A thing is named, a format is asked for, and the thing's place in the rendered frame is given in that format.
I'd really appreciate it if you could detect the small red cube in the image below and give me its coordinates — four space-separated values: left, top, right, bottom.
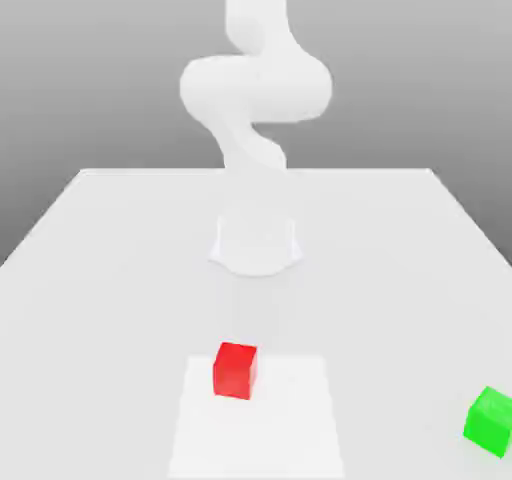
212 341 258 402

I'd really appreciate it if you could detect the small green cube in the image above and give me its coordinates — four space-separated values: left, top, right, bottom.
462 385 512 460

